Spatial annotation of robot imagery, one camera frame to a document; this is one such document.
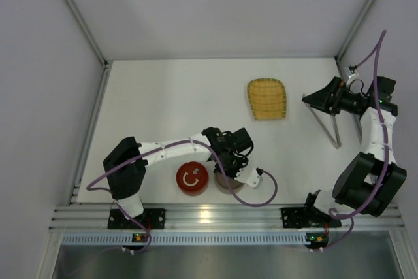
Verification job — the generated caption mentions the beige metal container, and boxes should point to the beige metal container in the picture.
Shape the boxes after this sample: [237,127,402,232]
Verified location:
[214,173,244,194]

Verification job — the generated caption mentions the metal tongs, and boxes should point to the metal tongs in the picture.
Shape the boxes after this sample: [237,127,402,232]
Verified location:
[302,93,342,148]

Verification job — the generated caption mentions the red round lid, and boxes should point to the red round lid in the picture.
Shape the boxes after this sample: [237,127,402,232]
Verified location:
[176,161,209,196]

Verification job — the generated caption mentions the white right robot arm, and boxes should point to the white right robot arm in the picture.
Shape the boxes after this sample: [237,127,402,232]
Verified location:
[302,76,407,217]

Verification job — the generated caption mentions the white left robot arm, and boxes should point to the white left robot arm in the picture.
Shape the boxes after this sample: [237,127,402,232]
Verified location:
[103,127,254,218]

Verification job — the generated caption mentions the woven bamboo tray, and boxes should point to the woven bamboo tray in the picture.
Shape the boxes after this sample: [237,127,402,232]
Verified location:
[246,78,287,120]

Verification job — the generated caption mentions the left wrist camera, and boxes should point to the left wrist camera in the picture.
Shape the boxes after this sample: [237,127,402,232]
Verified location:
[235,168,263,189]

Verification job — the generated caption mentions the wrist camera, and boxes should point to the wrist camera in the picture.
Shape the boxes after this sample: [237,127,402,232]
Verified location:
[235,168,263,189]
[342,66,359,82]

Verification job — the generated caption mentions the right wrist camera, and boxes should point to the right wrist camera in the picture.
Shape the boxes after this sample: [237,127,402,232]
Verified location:
[342,66,359,82]

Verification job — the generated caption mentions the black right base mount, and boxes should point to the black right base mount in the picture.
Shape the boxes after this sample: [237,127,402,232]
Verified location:
[281,207,342,229]

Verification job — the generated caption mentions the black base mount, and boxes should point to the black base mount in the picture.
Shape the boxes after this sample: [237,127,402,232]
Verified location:
[107,208,166,230]
[281,207,342,229]

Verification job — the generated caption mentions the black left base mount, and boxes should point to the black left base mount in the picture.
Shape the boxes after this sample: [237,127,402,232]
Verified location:
[107,208,166,230]

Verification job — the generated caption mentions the aluminium rail frame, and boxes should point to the aluminium rail frame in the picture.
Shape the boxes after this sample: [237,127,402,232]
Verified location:
[49,203,404,231]

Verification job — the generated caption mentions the grey slotted cable duct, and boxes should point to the grey slotted cable duct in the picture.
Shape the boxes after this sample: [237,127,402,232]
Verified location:
[60,232,329,246]

